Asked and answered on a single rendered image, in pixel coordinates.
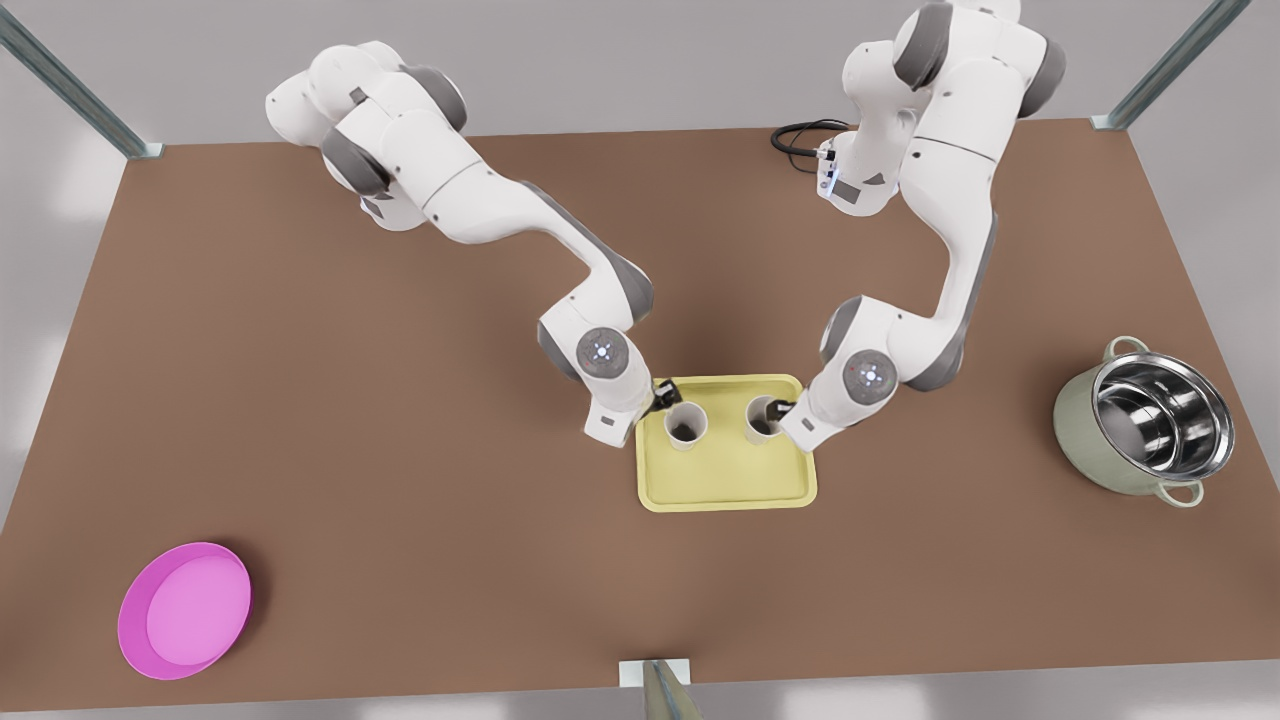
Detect silver frame post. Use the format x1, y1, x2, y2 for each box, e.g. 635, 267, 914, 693
1091, 0, 1253, 132
619, 658, 693, 720
0, 8, 164, 160

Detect black cable loop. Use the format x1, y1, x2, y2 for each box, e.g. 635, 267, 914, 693
771, 119, 852, 175

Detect yellow tray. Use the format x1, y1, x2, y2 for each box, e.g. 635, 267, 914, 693
636, 374, 819, 513

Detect pale green steel pot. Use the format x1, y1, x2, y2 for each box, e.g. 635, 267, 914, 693
1052, 336, 1237, 509

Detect white cup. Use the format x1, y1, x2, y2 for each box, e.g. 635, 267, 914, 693
664, 401, 710, 452
743, 395, 786, 446

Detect pink bowl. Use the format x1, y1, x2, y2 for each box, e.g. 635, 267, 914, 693
117, 542, 254, 682

